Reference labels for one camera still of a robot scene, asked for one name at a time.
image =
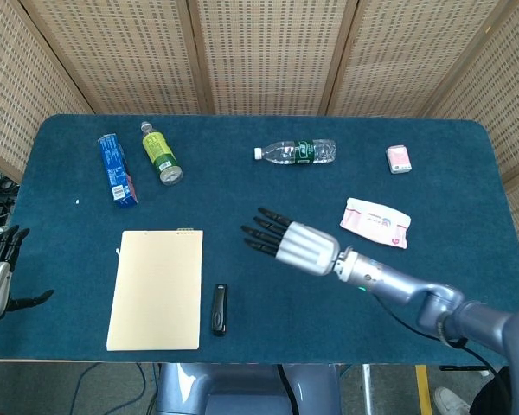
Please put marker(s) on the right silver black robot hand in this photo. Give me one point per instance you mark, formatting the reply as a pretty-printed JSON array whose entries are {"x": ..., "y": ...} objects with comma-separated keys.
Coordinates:
[{"x": 305, "y": 248}]

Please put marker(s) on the black stapler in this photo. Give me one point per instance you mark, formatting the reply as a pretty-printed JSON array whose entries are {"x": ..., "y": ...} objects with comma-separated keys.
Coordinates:
[{"x": 219, "y": 309}]

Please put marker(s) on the blue table cloth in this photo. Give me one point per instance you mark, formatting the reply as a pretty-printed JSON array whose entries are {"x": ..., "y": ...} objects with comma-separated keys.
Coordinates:
[{"x": 264, "y": 302}]

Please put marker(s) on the pink wet wipes pack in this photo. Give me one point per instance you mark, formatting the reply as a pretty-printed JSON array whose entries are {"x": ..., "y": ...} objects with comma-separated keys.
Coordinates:
[{"x": 374, "y": 221}]

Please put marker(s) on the clear water bottle green label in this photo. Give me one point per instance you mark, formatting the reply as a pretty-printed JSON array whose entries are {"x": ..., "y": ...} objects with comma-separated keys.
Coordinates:
[{"x": 300, "y": 152}]

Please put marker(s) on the small pink tissue pack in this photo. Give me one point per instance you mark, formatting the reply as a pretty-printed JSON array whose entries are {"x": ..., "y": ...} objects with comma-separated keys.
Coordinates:
[{"x": 399, "y": 159}]

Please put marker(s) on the beige folder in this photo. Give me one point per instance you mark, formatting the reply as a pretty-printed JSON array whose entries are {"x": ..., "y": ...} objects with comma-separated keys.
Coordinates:
[{"x": 158, "y": 289}]

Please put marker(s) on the metal table leg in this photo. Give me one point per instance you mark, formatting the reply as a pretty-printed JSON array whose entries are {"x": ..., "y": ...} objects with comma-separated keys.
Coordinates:
[{"x": 366, "y": 389}]

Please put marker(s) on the grey-blue robot torso base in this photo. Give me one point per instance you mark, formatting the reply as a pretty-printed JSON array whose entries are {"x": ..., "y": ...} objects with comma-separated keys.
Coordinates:
[{"x": 242, "y": 389}]

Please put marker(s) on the blue toothpaste box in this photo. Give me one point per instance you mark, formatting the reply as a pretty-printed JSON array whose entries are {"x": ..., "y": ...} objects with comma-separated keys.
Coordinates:
[{"x": 117, "y": 170}]

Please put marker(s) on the bottle with yellow-green label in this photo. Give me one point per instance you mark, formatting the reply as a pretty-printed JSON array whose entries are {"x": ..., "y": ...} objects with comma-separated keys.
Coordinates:
[{"x": 160, "y": 153}]

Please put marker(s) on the yellow floor tape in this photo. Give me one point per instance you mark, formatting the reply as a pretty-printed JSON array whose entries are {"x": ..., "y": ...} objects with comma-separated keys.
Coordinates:
[{"x": 424, "y": 389}]

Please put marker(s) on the woven folding screen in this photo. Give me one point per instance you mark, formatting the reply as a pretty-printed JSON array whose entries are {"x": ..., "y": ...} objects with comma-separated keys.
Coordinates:
[{"x": 277, "y": 56}]

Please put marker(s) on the white shoe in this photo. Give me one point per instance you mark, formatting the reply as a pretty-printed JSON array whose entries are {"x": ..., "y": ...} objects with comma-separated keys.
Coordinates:
[{"x": 452, "y": 402}]

